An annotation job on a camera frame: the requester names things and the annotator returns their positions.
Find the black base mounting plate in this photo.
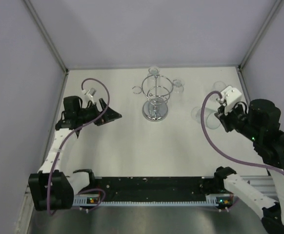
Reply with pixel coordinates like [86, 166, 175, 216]
[76, 176, 235, 203]

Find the clear ribbed wine glass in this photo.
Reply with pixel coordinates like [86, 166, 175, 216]
[172, 78, 184, 94]

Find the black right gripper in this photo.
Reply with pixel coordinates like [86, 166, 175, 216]
[214, 99, 259, 140]

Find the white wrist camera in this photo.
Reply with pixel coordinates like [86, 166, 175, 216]
[217, 85, 242, 115]
[82, 88, 97, 103]

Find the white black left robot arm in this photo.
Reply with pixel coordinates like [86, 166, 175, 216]
[28, 96, 122, 215]

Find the grey slotted cable duct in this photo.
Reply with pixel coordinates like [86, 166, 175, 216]
[73, 196, 232, 207]

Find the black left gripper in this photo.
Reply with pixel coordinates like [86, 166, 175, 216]
[77, 98, 122, 126]

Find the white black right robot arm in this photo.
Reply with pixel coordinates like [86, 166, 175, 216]
[210, 98, 284, 234]

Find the chrome wine glass rack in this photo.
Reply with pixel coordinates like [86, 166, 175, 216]
[132, 74, 174, 122]

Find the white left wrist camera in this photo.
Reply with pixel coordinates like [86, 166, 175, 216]
[82, 88, 97, 103]

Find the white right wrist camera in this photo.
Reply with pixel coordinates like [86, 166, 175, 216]
[217, 85, 242, 115]

